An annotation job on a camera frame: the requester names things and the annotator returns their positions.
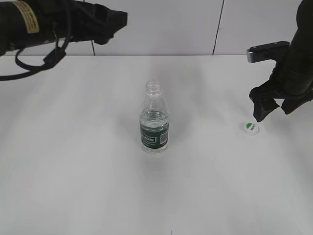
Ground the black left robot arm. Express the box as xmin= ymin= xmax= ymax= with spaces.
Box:
xmin=0 ymin=0 xmax=128 ymax=55

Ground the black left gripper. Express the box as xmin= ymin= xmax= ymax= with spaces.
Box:
xmin=14 ymin=0 xmax=128 ymax=47

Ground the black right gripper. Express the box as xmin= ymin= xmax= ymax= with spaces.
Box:
xmin=249 ymin=31 xmax=313 ymax=122

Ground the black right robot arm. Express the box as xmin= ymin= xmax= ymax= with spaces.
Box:
xmin=246 ymin=0 xmax=313 ymax=122

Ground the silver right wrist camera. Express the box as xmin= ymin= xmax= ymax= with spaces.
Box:
xmin=246 ymin=41 xmax=290 ymax=63

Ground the white green bottle cap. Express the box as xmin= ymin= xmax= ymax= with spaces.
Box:
xmin=243 ymin=122 xmax=260 ymax=136

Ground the clear cestbon water bottle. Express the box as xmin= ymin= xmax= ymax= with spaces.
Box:
xmin=139 ymin=79 xmax=170 ymax=153

